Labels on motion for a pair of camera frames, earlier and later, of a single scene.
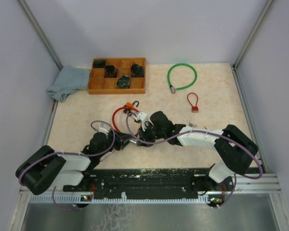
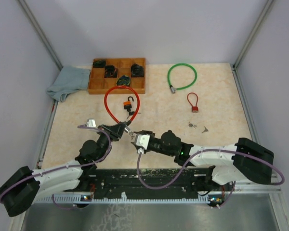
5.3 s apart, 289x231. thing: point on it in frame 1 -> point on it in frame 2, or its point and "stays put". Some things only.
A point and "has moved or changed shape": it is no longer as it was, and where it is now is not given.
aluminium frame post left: (37, 29) stays put
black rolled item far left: (99, 64) stays put
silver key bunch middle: (191, 124) stays put
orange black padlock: (130, 104) has moved or changed shape
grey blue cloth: (70, 79) stays put
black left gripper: (121, 139) -> (115, 131)
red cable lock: (121, 108) -> (126, 129)
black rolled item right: (137, 70) stays put
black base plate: (152, 184) stays put
